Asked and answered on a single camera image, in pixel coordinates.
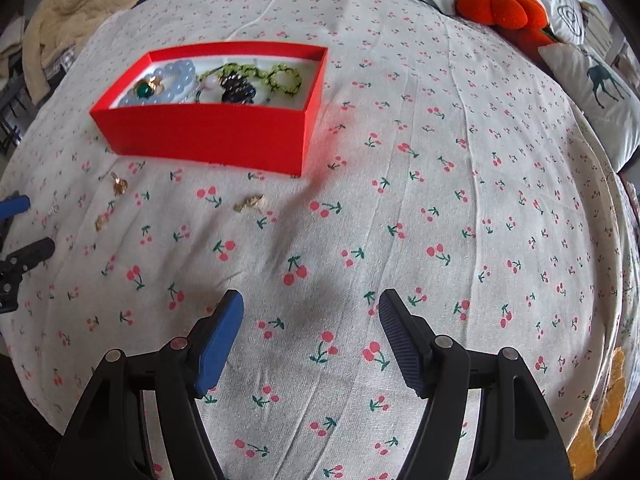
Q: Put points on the small silver earring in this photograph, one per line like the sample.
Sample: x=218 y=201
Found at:
x=55 y=208

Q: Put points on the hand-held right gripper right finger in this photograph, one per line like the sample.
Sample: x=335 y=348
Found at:
x=402 y=345

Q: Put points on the white line pattern pillow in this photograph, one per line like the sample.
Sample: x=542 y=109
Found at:
x=560 y=10

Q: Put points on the orange patterned cloth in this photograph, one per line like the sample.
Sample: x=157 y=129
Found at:
x=612 y=400

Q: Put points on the deer print pillow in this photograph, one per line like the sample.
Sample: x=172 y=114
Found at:
x=595 y=90

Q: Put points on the beige fleece blanket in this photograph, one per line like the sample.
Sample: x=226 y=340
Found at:
x=85 y=15

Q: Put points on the red orange plush toy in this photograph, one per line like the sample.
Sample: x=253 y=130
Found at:
x=495 y=7

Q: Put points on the gold earring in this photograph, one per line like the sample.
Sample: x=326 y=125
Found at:
x=250 y=203
x=118 y=186
x=102 y=221

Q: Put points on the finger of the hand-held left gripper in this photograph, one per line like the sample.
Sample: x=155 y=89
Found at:
x=15 y=206
x=30 y=255

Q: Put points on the plaid cloth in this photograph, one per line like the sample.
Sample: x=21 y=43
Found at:
x=61 y=62

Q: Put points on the red cardboard box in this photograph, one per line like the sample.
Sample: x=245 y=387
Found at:
x=210 y=135

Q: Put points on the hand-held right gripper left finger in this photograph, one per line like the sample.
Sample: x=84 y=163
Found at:
x=217 y=345

